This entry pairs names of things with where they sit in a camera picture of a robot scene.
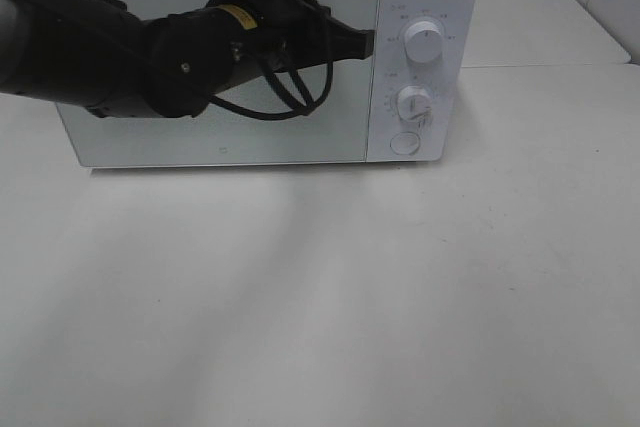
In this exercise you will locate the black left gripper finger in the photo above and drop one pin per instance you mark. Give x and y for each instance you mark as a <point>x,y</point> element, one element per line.
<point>348,43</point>

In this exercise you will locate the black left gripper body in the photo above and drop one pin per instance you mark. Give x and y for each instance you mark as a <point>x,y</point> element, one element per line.
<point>275,35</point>

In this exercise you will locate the white timer knob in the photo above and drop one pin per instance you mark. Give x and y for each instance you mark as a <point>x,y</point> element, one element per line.
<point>414,103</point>

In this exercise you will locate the round white door button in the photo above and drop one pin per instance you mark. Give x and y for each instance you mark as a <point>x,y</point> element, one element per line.
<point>405,143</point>

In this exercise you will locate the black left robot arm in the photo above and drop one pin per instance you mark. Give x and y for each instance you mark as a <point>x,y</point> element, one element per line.
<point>97,55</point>

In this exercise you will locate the upper white power knob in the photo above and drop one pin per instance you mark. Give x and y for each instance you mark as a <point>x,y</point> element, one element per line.
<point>423,41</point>

